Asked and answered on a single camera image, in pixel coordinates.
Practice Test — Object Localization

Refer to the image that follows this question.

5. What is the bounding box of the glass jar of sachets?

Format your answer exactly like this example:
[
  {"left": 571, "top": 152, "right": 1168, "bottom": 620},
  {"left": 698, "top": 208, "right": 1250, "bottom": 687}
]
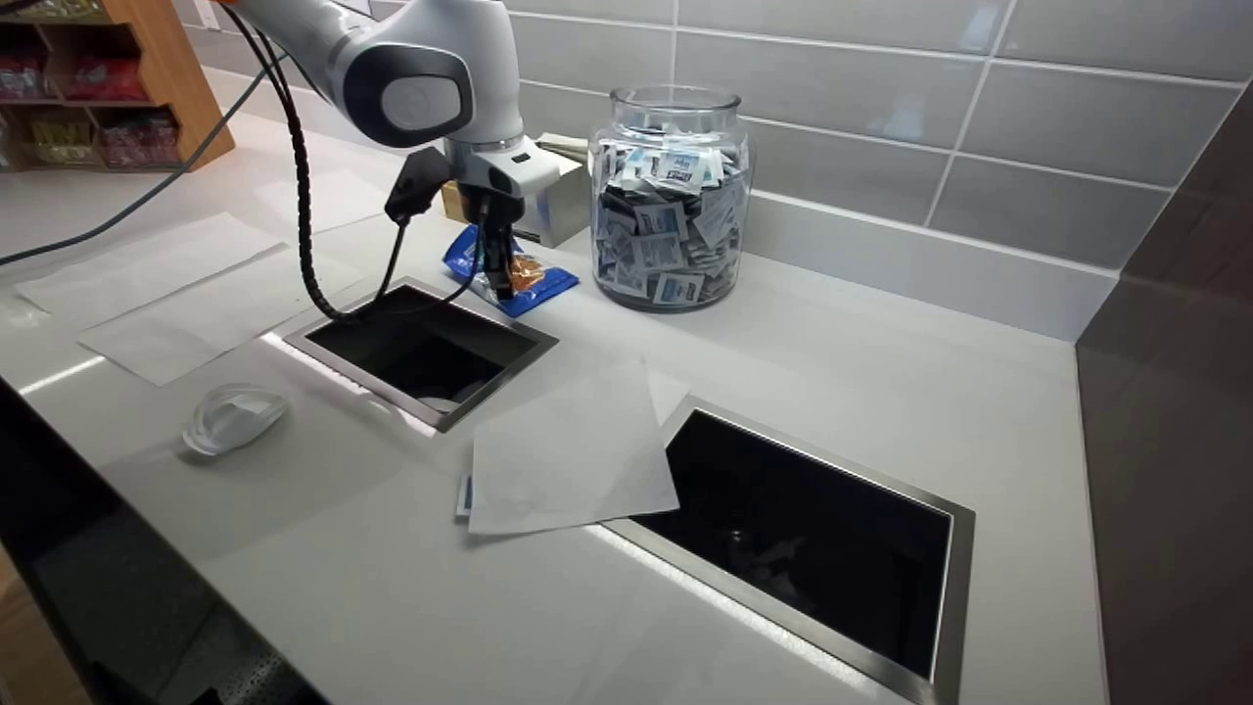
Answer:
[{"left": 587, "top": 82, "right": 750, "bottom": 318}]

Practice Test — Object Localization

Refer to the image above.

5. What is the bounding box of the white plastic lid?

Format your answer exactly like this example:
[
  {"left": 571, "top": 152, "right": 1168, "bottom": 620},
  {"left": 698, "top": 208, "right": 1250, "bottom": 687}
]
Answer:
[{"left": 174, "top": 386, "right": 289, "bottom": 464}]

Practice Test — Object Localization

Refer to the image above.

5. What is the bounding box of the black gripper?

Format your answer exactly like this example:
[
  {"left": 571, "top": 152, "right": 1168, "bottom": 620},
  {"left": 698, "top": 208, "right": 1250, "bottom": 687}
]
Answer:
[{"left": 459, "top": 180, "right": 529, "bottom": 306}]

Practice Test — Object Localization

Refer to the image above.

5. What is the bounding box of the steel-framed bin opening with waste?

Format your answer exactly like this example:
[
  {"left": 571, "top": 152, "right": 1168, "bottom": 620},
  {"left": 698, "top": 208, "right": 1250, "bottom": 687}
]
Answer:
[{"left": 276, "top": 272, "right": 562, "bottom": 438}]

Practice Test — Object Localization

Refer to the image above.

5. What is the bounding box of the small white box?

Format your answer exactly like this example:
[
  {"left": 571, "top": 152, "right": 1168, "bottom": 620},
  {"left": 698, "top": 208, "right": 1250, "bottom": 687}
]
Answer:
[{"left": 514, "top": 142, "right": 596, "bottom": 251}]

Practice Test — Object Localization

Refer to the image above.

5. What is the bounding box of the blue and white pretzel packet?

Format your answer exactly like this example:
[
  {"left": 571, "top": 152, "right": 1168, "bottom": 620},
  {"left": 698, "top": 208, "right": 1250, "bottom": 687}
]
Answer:
[{"left": 438, "top": 221, "right": 584, "bottom": 321}]

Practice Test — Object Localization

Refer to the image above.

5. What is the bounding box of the wooden snack shelf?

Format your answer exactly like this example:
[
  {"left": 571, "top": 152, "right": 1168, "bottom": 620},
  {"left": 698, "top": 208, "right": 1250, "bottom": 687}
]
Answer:
[{"left": 0, "top": 0, "right": 238, "bottom": 174}]

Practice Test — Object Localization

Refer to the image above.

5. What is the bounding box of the white paper sheet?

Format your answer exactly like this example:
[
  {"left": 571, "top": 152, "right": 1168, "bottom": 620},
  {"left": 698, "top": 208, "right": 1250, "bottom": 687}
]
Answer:
[{"left": 452, "top": 372, "right": 686, "bottom": 545}]

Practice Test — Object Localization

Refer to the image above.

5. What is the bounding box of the dark brown cabinet panel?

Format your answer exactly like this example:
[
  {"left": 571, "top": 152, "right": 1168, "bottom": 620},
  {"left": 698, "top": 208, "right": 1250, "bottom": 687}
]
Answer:
[{"left": 1071, "top": 78, "right": 1253, "bottom": 705}]

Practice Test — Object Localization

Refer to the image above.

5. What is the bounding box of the steel-framed empty bin opening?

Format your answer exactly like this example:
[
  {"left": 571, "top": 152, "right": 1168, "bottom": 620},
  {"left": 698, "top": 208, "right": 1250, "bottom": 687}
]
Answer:
[{"left": 604, "top": 391, "right": 978, "bottom": 705}]

